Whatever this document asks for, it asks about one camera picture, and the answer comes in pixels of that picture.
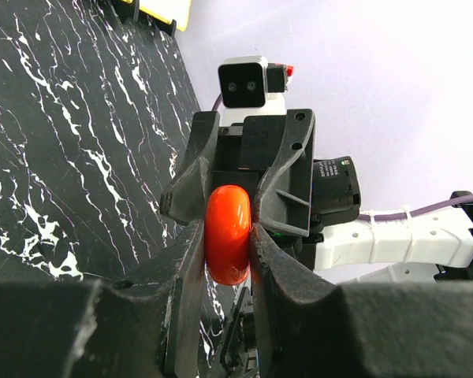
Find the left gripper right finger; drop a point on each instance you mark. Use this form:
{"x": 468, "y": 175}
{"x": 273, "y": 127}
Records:
{"x": 308, "y": 327}

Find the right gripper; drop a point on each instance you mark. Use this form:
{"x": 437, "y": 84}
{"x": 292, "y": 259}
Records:
{"x": 278, "y": 149}

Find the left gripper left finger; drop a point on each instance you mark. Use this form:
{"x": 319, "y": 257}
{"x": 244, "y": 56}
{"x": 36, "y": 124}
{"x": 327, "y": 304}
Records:
{"x": 144, "y": 325}

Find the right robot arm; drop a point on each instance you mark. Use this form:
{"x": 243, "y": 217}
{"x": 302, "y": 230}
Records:
{"x": 434, "y": 242}

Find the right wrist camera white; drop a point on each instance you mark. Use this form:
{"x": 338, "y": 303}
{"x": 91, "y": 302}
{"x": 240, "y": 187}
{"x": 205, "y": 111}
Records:
{"x": 252, "y": 86}

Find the white whiteboard with wooden frame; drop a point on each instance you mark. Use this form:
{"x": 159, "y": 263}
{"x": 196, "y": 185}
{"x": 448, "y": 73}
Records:
{"x": 168, "y": 16}

